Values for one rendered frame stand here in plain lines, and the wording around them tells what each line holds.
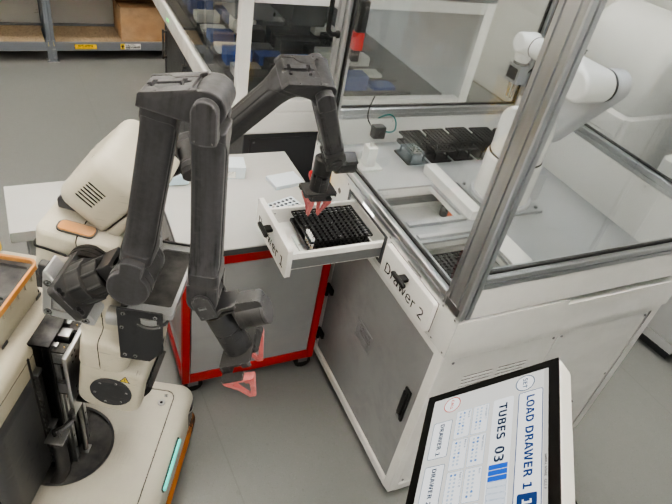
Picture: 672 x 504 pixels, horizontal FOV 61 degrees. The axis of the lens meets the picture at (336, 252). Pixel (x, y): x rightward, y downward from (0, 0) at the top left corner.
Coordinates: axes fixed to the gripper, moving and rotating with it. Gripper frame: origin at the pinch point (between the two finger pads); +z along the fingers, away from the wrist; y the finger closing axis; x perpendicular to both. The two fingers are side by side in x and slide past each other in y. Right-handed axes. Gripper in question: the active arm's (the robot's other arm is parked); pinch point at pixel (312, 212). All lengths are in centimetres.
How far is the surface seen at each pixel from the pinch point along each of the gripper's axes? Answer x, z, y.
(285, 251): 9.2, 7.0, 10.7
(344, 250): 8.6, 9.1, -9.6
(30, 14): -413, 92, 86
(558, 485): 106, -25, 2
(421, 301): 36.4, 6.6, -22.2
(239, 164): -58, 19, 6
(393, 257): 18.1, 5.3, -21.6
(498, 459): 96, -16, 2
